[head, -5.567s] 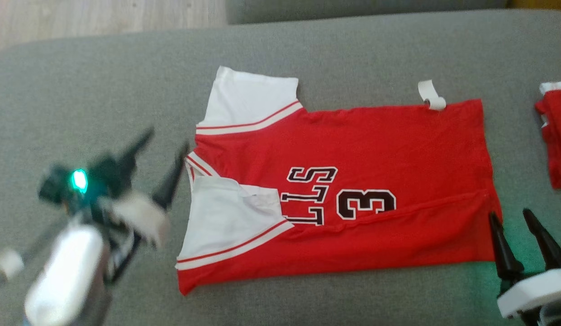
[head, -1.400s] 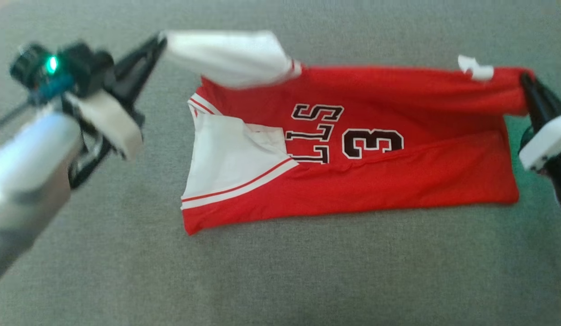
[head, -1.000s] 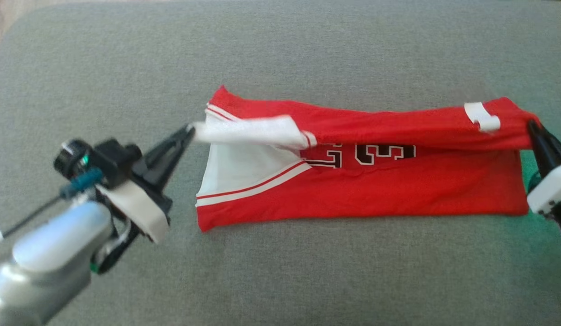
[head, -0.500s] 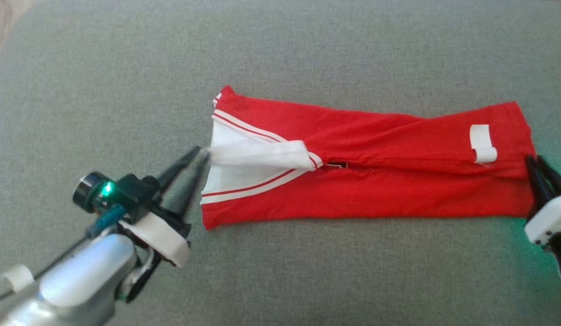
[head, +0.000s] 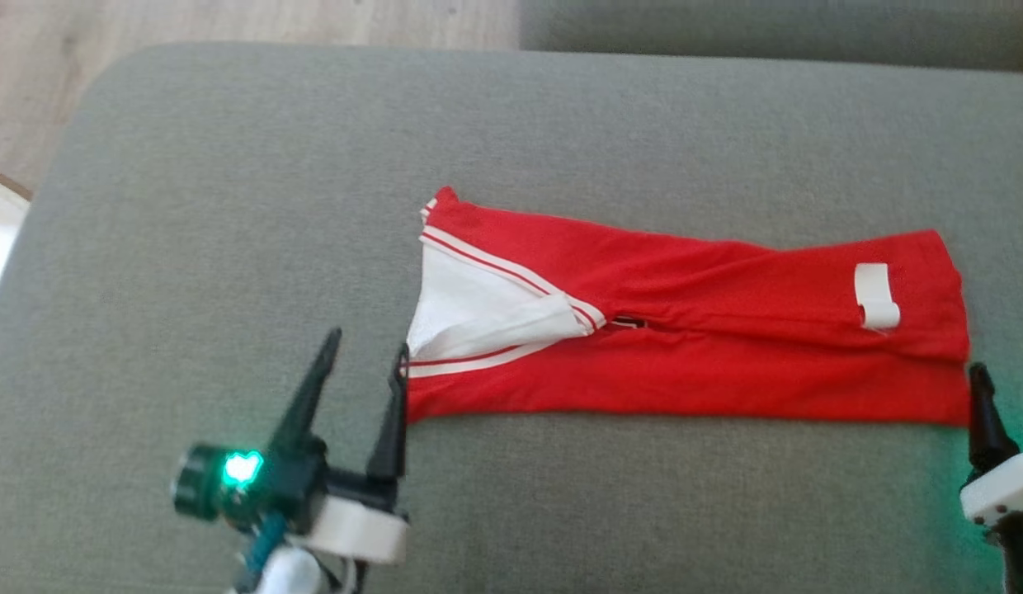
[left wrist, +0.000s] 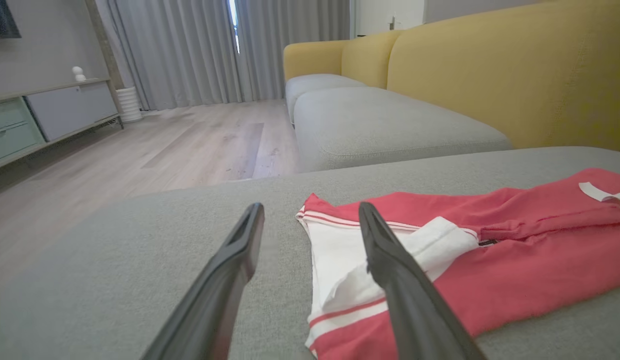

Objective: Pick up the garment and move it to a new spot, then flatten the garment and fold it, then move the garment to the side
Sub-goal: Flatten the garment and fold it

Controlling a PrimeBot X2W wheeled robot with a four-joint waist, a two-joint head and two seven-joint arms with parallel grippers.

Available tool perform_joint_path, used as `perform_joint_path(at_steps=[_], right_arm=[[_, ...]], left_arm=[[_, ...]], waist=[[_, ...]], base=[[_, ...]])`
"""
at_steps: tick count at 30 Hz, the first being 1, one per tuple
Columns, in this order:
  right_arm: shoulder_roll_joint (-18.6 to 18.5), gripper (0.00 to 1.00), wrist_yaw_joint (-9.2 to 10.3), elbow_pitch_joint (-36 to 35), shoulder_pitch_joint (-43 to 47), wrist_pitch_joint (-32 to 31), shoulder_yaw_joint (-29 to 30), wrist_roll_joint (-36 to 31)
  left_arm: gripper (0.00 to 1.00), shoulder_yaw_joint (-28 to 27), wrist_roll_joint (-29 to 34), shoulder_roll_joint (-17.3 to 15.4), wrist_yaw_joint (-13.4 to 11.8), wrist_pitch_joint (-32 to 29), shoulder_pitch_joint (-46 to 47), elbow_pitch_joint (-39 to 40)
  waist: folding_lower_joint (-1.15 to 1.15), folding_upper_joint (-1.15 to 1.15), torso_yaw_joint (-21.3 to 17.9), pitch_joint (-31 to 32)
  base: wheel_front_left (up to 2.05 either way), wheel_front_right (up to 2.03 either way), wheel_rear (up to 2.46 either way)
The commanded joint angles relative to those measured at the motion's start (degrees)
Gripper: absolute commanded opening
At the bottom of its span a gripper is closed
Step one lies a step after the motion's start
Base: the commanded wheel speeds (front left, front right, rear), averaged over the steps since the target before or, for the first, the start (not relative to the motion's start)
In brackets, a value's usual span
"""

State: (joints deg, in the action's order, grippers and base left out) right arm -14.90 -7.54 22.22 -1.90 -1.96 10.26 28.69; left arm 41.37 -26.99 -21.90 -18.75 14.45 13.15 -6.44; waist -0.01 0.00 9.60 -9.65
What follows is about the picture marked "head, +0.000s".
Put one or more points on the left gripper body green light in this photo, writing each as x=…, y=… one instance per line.
x=313, y=495

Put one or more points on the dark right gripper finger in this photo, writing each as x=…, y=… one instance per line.
x=988, y=421

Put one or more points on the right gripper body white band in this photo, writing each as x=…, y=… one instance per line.
x=1002, y=491

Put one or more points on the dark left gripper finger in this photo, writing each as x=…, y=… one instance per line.
x=390, y=421
x=307, y=396

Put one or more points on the red shorts white striped trim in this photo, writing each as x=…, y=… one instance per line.
x=685, y=371

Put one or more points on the grey sofa seat cushion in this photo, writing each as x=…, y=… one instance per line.
x=231, y=206

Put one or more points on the white round basket brown rim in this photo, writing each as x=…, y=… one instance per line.
x=0, y=239

